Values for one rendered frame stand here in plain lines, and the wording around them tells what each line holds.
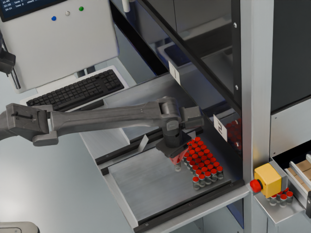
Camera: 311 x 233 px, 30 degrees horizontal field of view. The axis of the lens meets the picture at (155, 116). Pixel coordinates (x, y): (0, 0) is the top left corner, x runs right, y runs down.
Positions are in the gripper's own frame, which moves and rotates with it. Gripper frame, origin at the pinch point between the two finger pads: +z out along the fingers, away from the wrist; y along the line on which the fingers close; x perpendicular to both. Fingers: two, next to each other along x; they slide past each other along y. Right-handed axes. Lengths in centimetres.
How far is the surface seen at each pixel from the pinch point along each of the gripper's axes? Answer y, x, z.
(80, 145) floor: 18, 121, 99
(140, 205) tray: -15.9, 1.6, 10.8
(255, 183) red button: 9.7, -25.7, -1.9
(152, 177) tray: -5.4, 8.0, 11.0
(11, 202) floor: -33, 114, 98
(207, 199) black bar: 0.7, -12.7, 9.5
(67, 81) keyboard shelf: 7, 83, 19
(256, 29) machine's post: 16, -21, -54
